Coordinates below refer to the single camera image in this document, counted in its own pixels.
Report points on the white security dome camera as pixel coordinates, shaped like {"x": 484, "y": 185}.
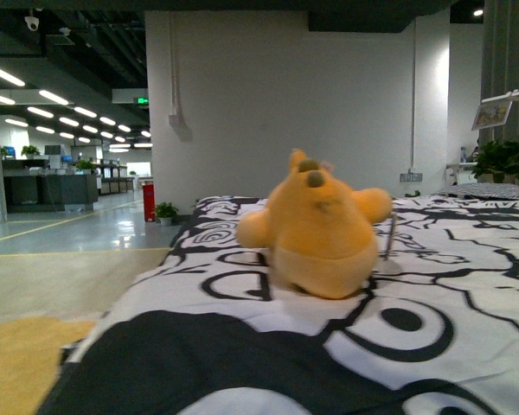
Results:
{"x": 32, "y": 22}

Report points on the yellow plush bear toy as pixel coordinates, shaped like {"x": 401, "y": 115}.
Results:
{"x": 318, "y": 229}

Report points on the yellow and grey round rug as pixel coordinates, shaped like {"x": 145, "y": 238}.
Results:
{"x": 30, "y": 349}

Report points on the large potted plant right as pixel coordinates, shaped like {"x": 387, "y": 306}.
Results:
{"x": 498, "y": 159}

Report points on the thin metal rod on quilt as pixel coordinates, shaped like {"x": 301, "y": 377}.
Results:
{"x": 391, "y": 235}

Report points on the framed picture on stand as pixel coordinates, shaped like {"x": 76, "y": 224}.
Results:
{"x": 491, "y": 114}

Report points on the dark office counter desk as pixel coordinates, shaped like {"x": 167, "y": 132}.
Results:
{"x": 30, "y": 187}

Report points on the red fire extinguisher cabinet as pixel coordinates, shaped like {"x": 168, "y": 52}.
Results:
{"x": 149, "y": 202}

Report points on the green exit sign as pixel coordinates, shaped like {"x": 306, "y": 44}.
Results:
{"x": 141, "y": 101}

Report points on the grey checkered pillow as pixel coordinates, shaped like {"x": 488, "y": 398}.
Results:
{"x": 482, "y": 190}

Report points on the small potted plant by wall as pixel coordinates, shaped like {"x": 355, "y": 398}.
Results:
{"x": 166, "y": 213}

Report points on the wall power outlet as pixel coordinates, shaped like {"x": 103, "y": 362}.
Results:
{"x": 411, "y": 177}

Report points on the black and white patterned quilt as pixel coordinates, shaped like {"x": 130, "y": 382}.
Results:
{"x": 435, "y": 330}

